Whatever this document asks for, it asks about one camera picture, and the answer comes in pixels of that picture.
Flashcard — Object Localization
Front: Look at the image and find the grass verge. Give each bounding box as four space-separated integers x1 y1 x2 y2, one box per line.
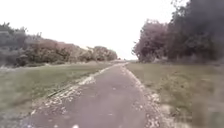
124 61 224 128

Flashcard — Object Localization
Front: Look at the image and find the row of bushy trees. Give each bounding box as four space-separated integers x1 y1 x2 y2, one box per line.
0 22 119 68

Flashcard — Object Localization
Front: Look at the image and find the grass field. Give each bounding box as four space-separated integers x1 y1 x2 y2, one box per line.
0 60 118 128

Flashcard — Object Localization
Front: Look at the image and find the dark wood of trees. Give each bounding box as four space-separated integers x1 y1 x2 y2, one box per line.
132 0 224 65

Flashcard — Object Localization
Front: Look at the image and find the grey asphalt path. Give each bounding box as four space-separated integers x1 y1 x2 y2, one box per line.
20 62 164 128

